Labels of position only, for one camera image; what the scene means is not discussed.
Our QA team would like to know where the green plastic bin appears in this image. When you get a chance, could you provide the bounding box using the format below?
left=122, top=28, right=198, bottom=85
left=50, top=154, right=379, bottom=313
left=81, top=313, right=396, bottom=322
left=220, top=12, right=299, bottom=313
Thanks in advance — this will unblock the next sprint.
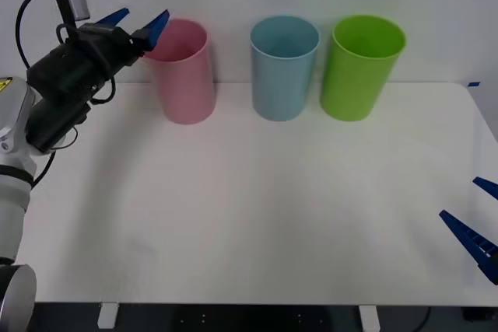
left=319, top=14, right=407, bottom=123

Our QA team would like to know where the pale blue plastic bin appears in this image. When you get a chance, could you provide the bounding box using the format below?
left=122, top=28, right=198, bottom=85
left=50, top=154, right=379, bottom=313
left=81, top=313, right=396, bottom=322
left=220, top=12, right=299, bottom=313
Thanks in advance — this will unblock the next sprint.
left=249, top=15, right=321, bottom=123

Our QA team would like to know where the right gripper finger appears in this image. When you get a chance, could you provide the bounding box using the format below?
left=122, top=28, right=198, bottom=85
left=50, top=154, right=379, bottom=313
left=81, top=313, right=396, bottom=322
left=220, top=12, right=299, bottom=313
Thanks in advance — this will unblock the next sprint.
left=472, top=176, right=498, bottom=200
left=439, top=209, right=498, bottom=285

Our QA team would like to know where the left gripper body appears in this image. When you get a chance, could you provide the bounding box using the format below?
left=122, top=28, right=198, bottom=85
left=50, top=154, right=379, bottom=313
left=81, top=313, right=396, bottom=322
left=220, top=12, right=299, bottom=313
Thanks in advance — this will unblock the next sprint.
left=26, top=24, right=146, bottom=104

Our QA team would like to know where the pink plastic bin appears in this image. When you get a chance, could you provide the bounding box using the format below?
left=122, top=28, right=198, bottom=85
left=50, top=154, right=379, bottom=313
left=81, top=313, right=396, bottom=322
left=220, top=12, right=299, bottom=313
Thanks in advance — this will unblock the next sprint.
left=142, top=19, right=217, bottom=126

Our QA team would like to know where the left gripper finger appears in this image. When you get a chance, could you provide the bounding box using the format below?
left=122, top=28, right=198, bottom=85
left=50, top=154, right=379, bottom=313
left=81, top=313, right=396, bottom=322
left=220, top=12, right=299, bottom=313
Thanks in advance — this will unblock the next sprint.
left=94, top=7, right=130, bottom=26
left=129, top=9, right=171, bottom=53

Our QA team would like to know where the white table leg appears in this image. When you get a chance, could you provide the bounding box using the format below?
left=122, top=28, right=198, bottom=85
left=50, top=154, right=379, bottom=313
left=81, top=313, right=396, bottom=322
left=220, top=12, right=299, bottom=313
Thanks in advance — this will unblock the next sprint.
left=358, top=305, right=381, bottom=331
left=96, top=301, right=119, bottom=330

